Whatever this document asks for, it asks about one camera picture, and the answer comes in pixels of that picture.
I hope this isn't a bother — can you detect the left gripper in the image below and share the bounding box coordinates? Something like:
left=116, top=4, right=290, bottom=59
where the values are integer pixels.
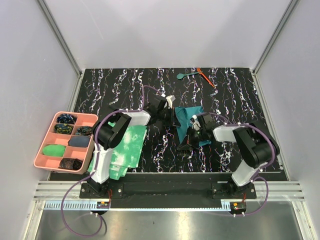
left=156, top=106, right=181, bottom=127

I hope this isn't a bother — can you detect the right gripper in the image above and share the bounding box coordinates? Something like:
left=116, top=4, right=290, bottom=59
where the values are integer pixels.
left=177, top=126, right=206, bottom=151

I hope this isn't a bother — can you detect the teal satin napkin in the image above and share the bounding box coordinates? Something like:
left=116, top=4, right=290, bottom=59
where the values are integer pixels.
left=175, top=106, right=215, bottom=144

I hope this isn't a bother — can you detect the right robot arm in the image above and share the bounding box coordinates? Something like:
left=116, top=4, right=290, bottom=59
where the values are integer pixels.
left=177, top=113, right=280, bottom=199

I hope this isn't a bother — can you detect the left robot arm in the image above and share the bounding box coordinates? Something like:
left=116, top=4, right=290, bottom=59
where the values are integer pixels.
left=90, top=95, right=181, bottom=198

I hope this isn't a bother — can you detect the black marble pattern mat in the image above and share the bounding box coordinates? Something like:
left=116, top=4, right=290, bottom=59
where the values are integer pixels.
left=74, top=67, right=266, bottom=173

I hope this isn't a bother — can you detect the teal plastic spoon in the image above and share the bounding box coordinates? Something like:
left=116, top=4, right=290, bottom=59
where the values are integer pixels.
left=176, top=72, right=199, bottom=80

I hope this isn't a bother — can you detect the orange plastic fork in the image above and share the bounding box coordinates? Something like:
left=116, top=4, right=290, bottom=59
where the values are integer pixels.
left=196, top=67, right=216, bottom=88

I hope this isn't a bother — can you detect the green tie-dye cloth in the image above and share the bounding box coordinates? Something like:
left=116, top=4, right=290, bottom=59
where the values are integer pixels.
left=88, top=125, right=147, bottom=184

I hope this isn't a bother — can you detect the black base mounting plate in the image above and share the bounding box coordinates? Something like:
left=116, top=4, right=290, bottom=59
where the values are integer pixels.
left=67, top=173, right=257, bottom=210

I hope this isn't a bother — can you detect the dark blue rolled cloth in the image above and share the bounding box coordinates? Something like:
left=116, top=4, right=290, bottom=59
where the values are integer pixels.
left=68, top=135, right=90, bottom=148

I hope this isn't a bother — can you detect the pink compartment tray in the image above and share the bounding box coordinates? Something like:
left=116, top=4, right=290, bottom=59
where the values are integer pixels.
left=33, top=111, right=98, bottom=175

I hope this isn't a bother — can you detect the blue patterned rolled cloth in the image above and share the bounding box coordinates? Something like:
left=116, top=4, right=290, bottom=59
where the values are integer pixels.
left=56, top=113, right=77, bottom=125

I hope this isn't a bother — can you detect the brown patterned rolled cloth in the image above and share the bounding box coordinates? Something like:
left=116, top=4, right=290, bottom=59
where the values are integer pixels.
left=59, top=158, right=83, bottom=171

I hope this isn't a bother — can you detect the green rolled cloth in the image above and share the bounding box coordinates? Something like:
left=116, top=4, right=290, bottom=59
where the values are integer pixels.
left=42, top=144, right=66, bottom=157

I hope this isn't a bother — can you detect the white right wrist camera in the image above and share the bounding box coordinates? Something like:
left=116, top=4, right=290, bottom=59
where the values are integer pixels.
left=190, top=115, right=201, bottom=131

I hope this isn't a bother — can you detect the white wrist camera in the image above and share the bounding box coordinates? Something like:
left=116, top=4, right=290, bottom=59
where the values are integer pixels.
left=161, top=94, right=176, bottom=109
left=190, top=115, right=201, bottom=131

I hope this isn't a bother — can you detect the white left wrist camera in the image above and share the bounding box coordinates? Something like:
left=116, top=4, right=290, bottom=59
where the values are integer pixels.
left=161, top=94, right=176, bottom=109

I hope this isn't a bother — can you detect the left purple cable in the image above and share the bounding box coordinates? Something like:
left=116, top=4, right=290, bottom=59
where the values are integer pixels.
left=61, top=84, right=166, bottom=237

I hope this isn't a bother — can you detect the left aluminium frame post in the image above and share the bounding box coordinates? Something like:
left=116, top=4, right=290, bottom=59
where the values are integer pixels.
left=35, top=0, right=82, bottom=77

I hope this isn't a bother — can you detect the aluminium frame post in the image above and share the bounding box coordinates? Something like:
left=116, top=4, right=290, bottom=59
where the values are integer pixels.
left=252, top=0, right=300, bottom=74
left=35, top=0, right=82, bottom=77

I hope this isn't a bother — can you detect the aluminium front rail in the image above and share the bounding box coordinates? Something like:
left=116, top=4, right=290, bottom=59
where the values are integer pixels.
left=33, top=181, right=305, bottom=212

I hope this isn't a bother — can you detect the right aluminium frame post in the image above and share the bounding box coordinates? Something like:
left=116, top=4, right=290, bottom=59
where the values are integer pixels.
left=252, top=0, right=300, bottom=74

